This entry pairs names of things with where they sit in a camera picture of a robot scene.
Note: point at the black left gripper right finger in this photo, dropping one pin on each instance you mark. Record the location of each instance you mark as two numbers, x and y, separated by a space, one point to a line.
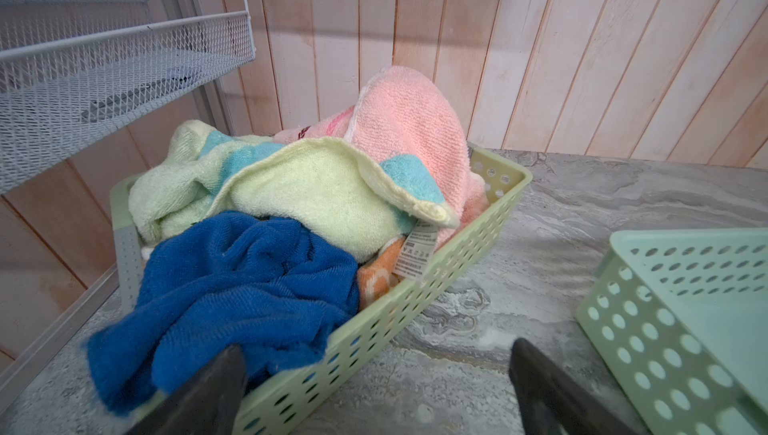
551 402

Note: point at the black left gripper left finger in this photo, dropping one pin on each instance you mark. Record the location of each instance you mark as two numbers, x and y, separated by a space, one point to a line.
206 404

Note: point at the pink towel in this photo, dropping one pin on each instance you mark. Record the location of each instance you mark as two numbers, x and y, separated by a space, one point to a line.
404 123

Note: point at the blue towel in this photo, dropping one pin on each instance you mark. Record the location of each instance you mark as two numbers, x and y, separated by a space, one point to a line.
270 287

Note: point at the mint green empty basket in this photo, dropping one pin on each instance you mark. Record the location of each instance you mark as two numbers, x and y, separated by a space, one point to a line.
680 319

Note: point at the orange patterned towel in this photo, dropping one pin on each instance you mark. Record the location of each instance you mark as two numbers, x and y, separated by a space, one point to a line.
376 278

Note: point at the light green towel basket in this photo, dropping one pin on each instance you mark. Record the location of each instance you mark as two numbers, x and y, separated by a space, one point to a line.
282 401

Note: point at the pale yellow teal towel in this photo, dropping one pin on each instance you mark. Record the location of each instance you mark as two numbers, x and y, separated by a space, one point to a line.
331 187

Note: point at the white wire mesh shelf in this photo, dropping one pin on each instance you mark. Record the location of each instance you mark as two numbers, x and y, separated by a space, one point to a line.
75 71

